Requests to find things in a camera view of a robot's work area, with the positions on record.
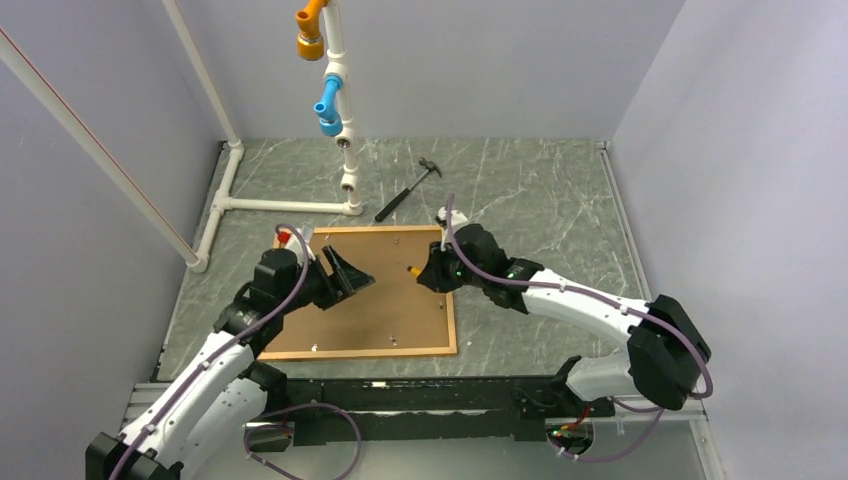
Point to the white diagonal pole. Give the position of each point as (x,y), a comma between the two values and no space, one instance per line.
(38,85)

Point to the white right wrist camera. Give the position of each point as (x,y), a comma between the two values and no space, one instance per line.
(450,222)

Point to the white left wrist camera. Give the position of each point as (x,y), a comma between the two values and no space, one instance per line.
(284,235)

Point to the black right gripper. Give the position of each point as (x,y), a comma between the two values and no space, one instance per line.
(433,276)

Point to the aluminium table edge rail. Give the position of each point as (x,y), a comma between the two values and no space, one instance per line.
(602,150)

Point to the orange pipe nozzle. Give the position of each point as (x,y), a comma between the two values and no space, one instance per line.
(310,43)

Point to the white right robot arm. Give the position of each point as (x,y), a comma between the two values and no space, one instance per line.
(661,357)

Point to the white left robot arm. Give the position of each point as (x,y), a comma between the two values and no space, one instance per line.
(225,385)

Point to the white pvc pipe stand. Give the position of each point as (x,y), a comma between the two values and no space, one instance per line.
(305,177)

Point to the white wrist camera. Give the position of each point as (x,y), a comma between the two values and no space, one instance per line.
(284,235)
(450,222)

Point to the black claw hammer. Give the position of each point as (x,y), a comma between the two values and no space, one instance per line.
(430,167)

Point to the blue pipe nozzle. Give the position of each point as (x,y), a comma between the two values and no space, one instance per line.
(326,108)

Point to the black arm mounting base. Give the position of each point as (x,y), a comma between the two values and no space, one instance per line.
(315,412)

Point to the orange picture frame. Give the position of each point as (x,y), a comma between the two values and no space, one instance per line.
(361,327)

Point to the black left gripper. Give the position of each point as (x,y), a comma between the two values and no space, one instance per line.
(342,283)

